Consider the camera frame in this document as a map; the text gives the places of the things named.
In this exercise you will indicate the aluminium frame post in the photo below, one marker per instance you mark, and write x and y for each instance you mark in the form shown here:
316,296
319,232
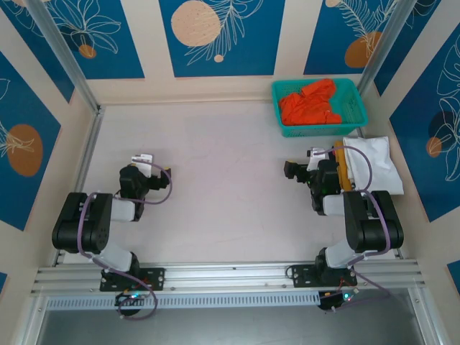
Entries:
381,46
61,46

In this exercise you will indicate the folded white t-shirt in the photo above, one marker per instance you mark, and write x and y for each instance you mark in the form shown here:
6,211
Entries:
377,165

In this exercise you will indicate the aluminium side rail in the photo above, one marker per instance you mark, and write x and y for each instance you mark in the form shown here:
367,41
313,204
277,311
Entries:
91,143

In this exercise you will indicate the folded yellow t-shirt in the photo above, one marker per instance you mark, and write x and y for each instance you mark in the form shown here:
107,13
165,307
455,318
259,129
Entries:
345,172

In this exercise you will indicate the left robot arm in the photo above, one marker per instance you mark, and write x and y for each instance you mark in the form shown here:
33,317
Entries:
93,219

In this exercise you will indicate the grey metal panel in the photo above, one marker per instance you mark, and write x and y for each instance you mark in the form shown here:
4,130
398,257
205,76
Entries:
230,327

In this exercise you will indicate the orange t-shirt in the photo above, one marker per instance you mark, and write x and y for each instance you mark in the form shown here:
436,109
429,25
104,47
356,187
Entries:
309,104

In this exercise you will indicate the teal plastic basket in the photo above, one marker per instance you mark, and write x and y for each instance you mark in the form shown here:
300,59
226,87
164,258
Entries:
354,104

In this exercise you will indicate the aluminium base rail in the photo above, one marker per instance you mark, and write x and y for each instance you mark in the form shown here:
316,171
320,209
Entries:
230,276

